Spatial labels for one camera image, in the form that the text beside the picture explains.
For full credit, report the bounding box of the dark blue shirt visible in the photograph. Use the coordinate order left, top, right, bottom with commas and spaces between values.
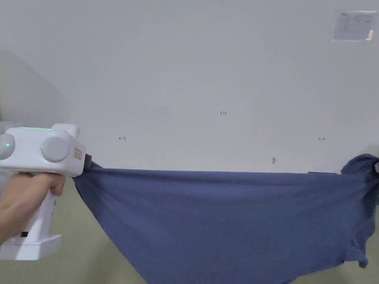
73, 153, 379, 284

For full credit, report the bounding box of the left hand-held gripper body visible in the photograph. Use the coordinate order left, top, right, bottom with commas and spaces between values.
0, 123, 93, 261

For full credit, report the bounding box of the bed with pale green sheet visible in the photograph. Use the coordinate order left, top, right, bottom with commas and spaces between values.
0, 174, 379, 284

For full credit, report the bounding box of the person's left hand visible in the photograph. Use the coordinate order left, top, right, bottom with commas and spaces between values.
0, 172, 67, 246

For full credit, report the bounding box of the paper notice in plastic sleeve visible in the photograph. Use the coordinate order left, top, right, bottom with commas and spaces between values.
332, 9, 379, 43

